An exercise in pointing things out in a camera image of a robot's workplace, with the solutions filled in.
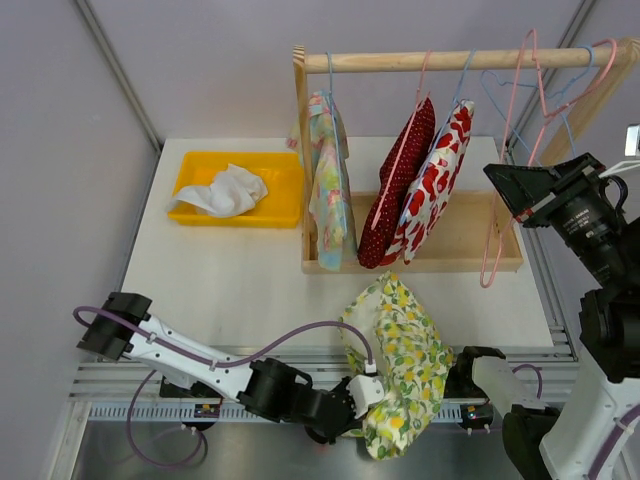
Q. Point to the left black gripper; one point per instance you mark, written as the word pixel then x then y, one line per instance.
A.
pixel 354 423

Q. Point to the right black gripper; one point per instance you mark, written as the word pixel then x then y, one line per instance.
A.
pixel 522 186

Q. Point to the red poppy print garment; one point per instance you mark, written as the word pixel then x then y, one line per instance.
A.
pixel 435 185

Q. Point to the lemon print skirt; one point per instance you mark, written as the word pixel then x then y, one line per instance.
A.
pixel 411 359

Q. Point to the white skirt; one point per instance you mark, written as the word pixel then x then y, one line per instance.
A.
pixel 232 192

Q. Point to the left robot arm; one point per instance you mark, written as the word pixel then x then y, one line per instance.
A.
pixel 124 328

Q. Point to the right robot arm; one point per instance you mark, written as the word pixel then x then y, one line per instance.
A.
pixel 582 439

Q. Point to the wooden clothes rack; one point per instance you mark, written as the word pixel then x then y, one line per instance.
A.
pixel 457 244

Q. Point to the red polka dot garment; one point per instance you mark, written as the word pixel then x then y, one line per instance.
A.
pixel 396 174

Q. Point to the pastel floral garment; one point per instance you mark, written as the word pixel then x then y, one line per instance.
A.
pixel 324 206

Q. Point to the yellow plastic tray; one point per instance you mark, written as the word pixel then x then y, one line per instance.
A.
pixel 280 173

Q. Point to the aluminium rail frame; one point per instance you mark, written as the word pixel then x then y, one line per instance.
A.
pixel 240 288

